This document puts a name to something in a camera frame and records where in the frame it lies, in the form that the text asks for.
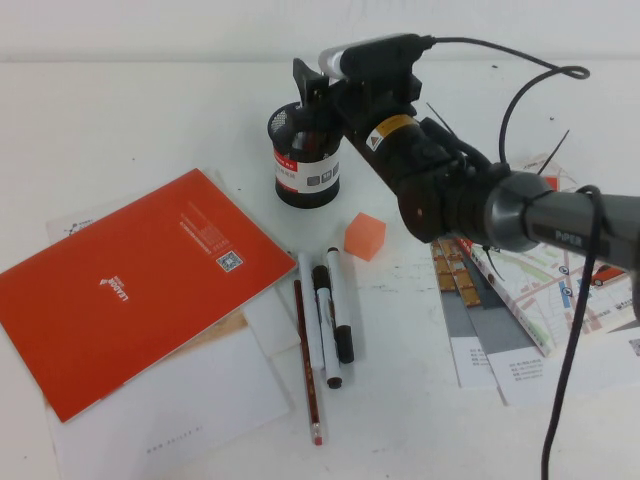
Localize wood pattern paper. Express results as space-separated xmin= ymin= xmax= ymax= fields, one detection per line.
xmin=162 ymin=308 xmax=250 ymax=364

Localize plain white pen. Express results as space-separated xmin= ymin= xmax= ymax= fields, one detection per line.
xmin=297 ymin=251 xmax=327 ymax=372

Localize map booklet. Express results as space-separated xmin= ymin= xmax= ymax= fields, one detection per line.
xmin=468 ymin=153 xmax=640 ymax=359

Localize black camera cable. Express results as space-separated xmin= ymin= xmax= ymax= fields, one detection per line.
xmin=418 ymin=34 xmax=609 ymax=480

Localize white marker black cap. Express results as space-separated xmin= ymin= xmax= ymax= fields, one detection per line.
xmin=325 ymin=246 xmax=357 ymax=365

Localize grey brochure with text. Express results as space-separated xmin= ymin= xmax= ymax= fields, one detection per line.
xmin=467 ymin=294 xmax=557 ymax=408

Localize white marker with print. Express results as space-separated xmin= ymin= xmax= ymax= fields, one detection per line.
xmin=311 ymin=264 xmax=344 ymax=391

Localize orange LEADOR booklet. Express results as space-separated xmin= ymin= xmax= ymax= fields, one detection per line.
xmin=0 ymin=168 xmax=299 ymax=425

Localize orange foam cube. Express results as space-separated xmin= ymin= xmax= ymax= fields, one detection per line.
xmin=343 ymin=211 xmax=388 ymax=263

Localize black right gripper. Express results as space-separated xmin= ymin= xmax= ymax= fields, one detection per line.
xmin=291 ymin=57 xmax=422 ymax=149

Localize dark red pencil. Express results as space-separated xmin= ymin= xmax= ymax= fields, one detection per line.
xmin=292 ymin=279 xmax=325 ymax=448

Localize white envelope papers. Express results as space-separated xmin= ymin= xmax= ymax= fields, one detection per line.
xmin=46 ymin=327 xmax=297 ymax=480

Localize black zip tie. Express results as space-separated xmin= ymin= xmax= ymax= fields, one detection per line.
xmin=426 ymin=101 xmax=459 ymax=142
xmin=536 ymin=129 xmax=572 ymax=177
xmin=480 ymin=243 xmax=507 ymax=290

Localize black mesh pen holder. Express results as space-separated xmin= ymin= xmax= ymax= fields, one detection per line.
xmin=267 ymin=99 xmax=344 ymax=209

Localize white paper with QR code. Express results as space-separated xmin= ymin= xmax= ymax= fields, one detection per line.
xmin=547 ymin=319 xmax=640 ymax=404

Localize brochure with orange trucks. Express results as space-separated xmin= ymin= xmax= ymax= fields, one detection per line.
xmin=429 ymin=233 xmax=502 ymax=390

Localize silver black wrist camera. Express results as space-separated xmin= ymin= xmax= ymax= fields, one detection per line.
xmin=318 ymin=32 xmax=434 ymax=82

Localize small white envelope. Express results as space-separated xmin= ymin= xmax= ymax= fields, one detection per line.
xmin=242 ymin=286 xmax=302 ymax=358

